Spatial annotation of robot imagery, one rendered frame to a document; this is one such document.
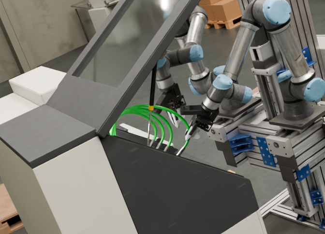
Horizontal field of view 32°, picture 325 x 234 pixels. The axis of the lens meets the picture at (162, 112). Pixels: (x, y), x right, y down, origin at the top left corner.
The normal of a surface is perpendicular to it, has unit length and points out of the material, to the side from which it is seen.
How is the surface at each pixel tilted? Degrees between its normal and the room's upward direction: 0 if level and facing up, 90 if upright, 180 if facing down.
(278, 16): 83
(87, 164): 90
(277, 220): 0
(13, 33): 90
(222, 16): 90
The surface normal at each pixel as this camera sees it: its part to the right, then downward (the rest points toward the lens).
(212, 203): 0.47, 0.14
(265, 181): -0.32, -0.89
